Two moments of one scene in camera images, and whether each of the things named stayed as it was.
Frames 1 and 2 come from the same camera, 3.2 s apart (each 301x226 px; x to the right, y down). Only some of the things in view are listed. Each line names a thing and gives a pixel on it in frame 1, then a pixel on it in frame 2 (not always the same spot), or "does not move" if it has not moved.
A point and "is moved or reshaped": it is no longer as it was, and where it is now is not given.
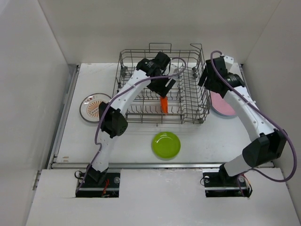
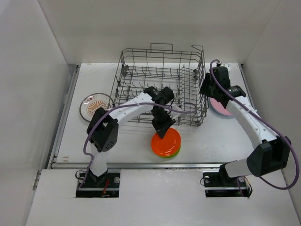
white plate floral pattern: (89, 106) does not move
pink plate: (220, 105) does not move
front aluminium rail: (84, 165) does not move
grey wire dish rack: (187, 102) does not move
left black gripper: (162, 90) -> (162, 128)
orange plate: (163, 105) is moved or reshaped
